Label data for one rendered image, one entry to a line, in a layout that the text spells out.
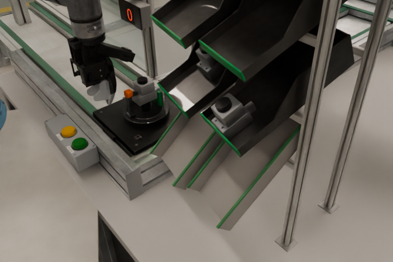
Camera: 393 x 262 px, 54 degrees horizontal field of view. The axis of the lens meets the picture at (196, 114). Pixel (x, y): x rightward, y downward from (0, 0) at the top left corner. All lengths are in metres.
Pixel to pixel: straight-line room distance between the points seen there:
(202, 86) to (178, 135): 0.19
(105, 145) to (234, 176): 0.42
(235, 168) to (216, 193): 0.07
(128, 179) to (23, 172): 0.36
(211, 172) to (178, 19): 0.35
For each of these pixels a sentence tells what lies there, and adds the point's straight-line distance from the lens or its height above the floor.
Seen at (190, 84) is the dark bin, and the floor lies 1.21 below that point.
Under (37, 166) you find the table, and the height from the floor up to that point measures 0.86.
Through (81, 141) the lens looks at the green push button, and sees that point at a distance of 1.13.
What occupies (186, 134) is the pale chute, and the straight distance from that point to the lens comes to 0.97.
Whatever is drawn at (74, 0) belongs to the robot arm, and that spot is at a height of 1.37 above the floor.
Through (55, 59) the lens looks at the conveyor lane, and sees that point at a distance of 1.69.
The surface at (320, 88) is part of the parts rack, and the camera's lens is 0.70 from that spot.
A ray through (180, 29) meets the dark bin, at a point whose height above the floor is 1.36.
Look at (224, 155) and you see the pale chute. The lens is 0.89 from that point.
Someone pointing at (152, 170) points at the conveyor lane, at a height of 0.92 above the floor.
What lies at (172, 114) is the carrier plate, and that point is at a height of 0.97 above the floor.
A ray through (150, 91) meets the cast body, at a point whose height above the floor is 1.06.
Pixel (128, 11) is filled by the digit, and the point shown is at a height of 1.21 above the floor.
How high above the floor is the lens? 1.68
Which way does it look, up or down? 37 degrees down
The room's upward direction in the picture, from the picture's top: 2 degrees counter-clockwise
